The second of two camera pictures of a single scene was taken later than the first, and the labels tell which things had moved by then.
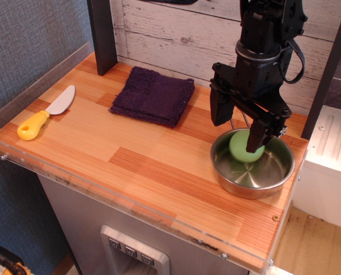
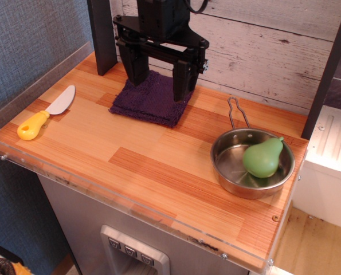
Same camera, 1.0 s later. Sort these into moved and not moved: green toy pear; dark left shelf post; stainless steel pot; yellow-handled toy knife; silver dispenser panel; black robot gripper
Moved: green toy pear; black robot gripper
Not moved: stainless steel pot; yellow-handled toy knife; silver dispenser panel; dark left shelf post
